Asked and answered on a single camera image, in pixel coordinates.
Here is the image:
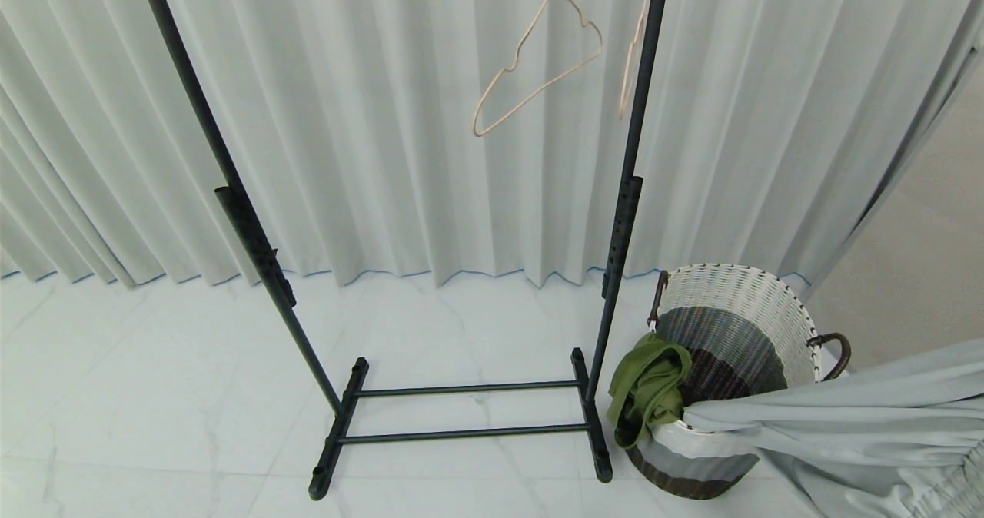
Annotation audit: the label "pink clothes hanger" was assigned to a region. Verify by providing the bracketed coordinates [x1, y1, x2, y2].
[472, 0, 604, 138]
[617, 0, 656, 121]

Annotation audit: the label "pale grey shorts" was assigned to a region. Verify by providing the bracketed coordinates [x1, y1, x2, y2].
[683, 339, 984, 518]

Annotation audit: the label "black clothes rack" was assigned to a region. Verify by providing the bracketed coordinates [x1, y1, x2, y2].
[135, 0, 673, 501]

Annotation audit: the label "white laundry basket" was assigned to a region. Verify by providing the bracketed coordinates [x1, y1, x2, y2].
[624, 263, 853, 500]

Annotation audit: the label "white curtain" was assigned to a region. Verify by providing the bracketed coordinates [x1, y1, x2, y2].
[0, 0, 984, 288]

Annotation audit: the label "green garment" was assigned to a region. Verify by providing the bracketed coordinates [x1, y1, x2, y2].
[607, 334, 693, 450]

